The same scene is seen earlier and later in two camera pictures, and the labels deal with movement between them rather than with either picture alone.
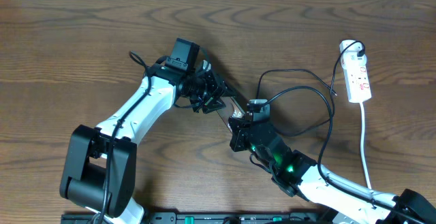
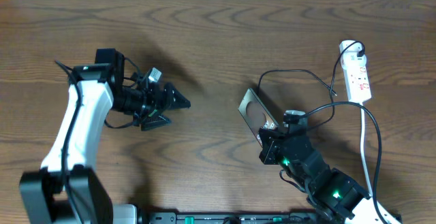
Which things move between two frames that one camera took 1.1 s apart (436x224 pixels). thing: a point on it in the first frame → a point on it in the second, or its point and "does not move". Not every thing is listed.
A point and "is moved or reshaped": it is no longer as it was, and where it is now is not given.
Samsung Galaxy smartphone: x=232 y=109 is moved or reshaped
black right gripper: x=239 y=133 → x=270 y=145
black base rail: x=204 y=218 does not move
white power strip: x=355 y=74 does not move
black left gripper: x=218 y=90 → x=157 y=103
